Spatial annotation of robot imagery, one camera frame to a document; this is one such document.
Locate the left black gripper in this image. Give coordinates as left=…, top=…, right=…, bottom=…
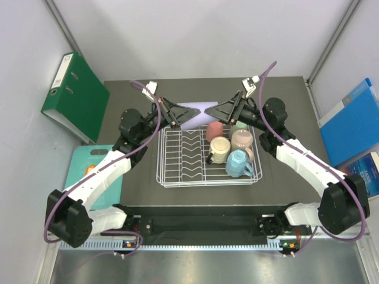
left=137, top=96, right=200, bottom=142

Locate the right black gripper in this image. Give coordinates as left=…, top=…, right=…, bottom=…
left=205, top=92, right=269, bottom=133

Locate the red cup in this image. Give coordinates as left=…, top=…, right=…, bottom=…
left=205, top=121, right=223, bottom=143

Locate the purple cup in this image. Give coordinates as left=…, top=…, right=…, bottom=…
left=176, top=101, right=219, bottom=131

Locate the white wire dish rack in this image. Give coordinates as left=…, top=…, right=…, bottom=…
left=156, top=122, right=264, bottom=189

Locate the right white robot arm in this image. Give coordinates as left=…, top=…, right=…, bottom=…
left=205, top=92, right=370, bottom=235

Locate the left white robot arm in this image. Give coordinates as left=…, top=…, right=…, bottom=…
left=45, top=98, right=201, bottom=248

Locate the green cup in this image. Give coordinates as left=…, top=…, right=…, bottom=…
left=229, top=121, right=248, bottom=138

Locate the pink mug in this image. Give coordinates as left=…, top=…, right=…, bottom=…
left=230, top=129, right=254, bottom=163

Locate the blue mug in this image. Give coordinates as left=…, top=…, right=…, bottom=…
left=225, top=149, right=253, bottom=178

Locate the teal cutting board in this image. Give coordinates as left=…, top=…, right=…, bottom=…
left=65, top=145, right=123, bottom=210

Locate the blue folder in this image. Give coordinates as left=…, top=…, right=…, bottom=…
left=318, top=78, right=378, bottom=167

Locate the Jane Eyre book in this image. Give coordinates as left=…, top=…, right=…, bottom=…
left=339, top=151, right=378, bottom=199

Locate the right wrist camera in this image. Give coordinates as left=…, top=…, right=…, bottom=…
left=242, top=75, right=260, bottom=98

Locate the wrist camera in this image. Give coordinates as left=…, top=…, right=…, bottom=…
left=242, top=75, right=260, bottom=98
left=142, top=80, right=158, bottom=96

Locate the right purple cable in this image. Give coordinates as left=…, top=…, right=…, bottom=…
left=257, top=60, right=368, bottom=257

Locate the purple cable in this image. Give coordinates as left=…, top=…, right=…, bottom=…
left=257, top=60, right=368, bottom=257
left=43, top=80, right=163, bottom=257

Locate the cream mug black handle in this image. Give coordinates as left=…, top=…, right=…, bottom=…
left=206, top=136, right=231, bottom=164

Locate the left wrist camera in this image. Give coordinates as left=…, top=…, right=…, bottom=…
left=142, top=80, right=158, bottom=96

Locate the green ring binder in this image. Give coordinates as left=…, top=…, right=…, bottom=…
left=41, top=52, right=110, bottom=144

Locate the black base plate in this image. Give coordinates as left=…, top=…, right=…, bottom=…
left=107, top=205, right=311, bottom=246

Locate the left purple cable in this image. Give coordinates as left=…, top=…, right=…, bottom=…
left=43, top=80, right=163, bottom=257

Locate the aluminium rail frame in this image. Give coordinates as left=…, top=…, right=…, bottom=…
left=37, top=230, right=378, bottom=283

